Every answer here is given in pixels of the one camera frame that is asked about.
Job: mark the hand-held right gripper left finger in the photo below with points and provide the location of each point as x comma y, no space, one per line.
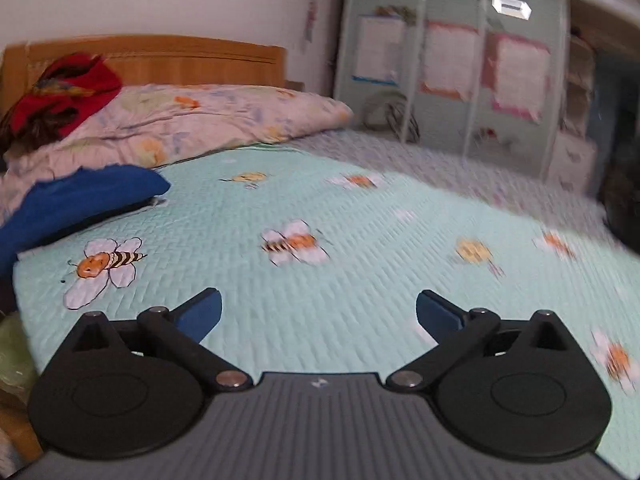
200,315

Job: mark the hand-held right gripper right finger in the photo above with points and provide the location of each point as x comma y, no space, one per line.
437,312

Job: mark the blue knitted sweater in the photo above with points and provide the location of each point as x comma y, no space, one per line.
75,200

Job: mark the light green bee print quilt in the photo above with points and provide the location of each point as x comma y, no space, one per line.
350,285

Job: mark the white glass door wardrobe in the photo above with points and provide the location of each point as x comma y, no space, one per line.
442,125

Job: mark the pink floral pillow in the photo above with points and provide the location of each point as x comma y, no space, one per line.
200,115

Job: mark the pink framed poster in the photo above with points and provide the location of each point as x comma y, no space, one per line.
517,75

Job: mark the orange framed poster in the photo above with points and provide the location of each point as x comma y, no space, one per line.
450,60

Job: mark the red patterned cloth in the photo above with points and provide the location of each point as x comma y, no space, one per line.
75,95

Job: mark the wooden headboard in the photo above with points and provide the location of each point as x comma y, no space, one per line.
175,60

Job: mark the blue framed poster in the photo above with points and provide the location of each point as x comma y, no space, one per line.
377,50

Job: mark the hanging wall ornament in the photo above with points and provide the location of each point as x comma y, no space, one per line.
312,15

